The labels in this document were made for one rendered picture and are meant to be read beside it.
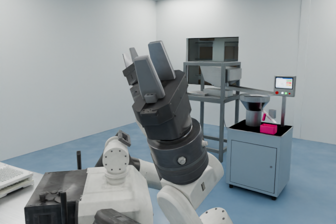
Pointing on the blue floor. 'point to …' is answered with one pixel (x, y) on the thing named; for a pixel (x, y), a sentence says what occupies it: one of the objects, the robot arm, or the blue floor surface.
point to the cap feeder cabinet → (258, 158)
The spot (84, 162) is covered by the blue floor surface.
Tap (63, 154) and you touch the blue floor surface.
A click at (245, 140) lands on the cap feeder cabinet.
